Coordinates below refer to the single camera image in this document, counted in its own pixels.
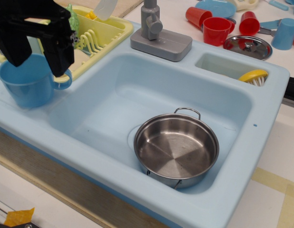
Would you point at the blue toy knife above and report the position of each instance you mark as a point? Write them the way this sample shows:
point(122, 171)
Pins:
point(270, 24)

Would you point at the red cup lying left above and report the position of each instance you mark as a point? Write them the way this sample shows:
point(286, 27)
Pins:
point(196, 16)

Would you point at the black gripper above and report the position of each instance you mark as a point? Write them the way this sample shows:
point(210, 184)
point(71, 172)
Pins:
point(44, 19)

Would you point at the blue plastic mug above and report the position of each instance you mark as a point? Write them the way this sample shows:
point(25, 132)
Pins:
point(32, 83)

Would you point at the red cup upside down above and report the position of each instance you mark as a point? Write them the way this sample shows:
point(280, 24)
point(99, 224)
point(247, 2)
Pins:
point(249, 24)

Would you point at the black bar right edge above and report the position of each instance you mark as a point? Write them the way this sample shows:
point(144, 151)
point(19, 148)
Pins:
point(289, 93)

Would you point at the steel pot lid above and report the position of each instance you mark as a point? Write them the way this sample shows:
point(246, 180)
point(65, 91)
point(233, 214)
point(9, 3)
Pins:
point(249, 46)

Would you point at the yellow tape piece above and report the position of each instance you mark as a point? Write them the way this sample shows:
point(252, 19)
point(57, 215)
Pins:
point(20, 217)

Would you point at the red mug front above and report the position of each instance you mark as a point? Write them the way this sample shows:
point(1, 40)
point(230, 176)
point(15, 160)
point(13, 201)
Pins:
point(216, 30)

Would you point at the cream toy appliance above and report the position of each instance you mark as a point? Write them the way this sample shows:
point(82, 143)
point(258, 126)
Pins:
point(244, 4)

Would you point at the stainless steel pot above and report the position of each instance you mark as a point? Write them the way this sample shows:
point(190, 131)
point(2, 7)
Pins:
point(176, 149)

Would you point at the grey toy faucet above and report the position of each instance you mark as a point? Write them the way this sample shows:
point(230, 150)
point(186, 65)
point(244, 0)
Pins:
point(151, 38)

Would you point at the blue cup upside down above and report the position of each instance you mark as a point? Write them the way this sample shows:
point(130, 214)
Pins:
point(284, 36)

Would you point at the blue plastic plate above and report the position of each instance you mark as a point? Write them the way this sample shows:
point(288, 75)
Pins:
point(219, 8)

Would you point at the translucent white spatula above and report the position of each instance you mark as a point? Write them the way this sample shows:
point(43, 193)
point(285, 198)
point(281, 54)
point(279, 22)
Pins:
point(104, 9)

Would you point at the yellow dish brush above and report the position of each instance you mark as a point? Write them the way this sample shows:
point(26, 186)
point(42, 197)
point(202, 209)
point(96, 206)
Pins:
point(255, 77)

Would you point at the yellow dish rack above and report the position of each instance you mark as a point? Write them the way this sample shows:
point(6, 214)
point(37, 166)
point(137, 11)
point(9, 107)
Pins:
point(96, 37)

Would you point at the green bitter gourd toy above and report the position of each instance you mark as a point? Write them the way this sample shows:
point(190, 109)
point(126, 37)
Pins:
point(73, 20)

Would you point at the light blue toy sink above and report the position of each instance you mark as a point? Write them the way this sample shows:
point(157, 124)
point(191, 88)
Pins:
point(90, 126)

